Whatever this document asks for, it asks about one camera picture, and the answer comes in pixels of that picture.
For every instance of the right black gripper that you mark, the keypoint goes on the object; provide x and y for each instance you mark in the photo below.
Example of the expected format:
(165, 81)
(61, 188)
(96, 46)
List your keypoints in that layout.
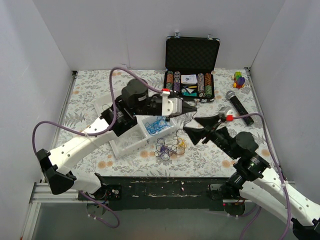
(210, 132)

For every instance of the black handheld microphone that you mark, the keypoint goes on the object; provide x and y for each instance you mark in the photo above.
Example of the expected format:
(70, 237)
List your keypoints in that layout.
(231, 96)

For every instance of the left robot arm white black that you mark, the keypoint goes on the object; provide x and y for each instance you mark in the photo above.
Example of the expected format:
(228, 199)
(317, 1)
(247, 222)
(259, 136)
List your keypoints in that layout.
(57, 164)

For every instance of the colourful toy block train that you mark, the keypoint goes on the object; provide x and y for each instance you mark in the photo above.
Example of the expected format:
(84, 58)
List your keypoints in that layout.
(238, 80)

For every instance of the black metal base plate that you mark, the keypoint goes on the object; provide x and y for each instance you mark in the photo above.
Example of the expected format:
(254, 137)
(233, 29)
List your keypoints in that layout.
(161, 193)

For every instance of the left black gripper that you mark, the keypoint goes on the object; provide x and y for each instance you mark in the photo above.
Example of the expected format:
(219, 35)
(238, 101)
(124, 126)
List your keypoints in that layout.
(158, 105)

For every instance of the black poker chip case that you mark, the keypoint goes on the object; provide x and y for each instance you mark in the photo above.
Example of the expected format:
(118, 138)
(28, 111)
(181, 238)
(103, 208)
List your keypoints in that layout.
(189, 65)

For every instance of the floral patterned table mat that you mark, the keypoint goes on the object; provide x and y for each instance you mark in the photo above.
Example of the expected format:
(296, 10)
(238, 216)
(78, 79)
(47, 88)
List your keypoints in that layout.
(202, 160)

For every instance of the white plastic compartment tray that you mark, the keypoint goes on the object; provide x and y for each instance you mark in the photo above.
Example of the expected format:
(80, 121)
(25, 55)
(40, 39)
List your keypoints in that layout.
(129, 133)

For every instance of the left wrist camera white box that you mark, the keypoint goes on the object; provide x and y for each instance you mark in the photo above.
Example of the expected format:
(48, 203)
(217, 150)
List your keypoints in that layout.
(171, 106)

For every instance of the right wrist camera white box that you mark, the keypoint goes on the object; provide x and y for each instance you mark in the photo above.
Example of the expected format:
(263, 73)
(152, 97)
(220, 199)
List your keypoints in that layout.
(224, 112)

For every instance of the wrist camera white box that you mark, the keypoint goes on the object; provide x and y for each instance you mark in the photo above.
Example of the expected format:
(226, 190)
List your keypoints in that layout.
(171, 106)
(224, 112)

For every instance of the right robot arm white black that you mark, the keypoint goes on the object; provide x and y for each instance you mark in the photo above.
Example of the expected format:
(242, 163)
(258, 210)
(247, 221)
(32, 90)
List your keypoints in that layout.
(256, 180)

